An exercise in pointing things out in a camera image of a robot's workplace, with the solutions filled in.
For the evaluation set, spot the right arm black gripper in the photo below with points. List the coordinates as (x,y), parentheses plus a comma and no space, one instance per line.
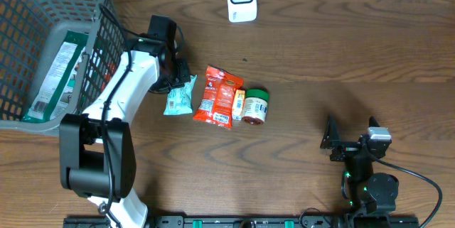
(332,140)

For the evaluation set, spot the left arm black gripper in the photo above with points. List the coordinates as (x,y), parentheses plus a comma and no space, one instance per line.
(164,89)

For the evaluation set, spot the light teal snack packet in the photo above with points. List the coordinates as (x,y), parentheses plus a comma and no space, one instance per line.
(179,100)

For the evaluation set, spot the green-lid white jar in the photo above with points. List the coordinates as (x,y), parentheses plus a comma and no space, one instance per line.
(255,107)

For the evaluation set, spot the green white 3M package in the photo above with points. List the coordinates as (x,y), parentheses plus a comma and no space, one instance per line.
(57,88)

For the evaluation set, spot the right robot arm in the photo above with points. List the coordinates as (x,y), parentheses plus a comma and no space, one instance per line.
(369,192)

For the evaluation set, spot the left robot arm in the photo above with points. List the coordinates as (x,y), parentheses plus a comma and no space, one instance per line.
(97,159)

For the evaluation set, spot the orange-red snack bag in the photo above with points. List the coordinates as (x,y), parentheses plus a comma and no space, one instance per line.
(218,97)

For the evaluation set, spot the small yellow-orange packet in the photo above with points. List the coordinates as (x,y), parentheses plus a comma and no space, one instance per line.
(238,104)

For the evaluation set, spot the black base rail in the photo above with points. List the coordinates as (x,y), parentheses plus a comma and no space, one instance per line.
(279,222)

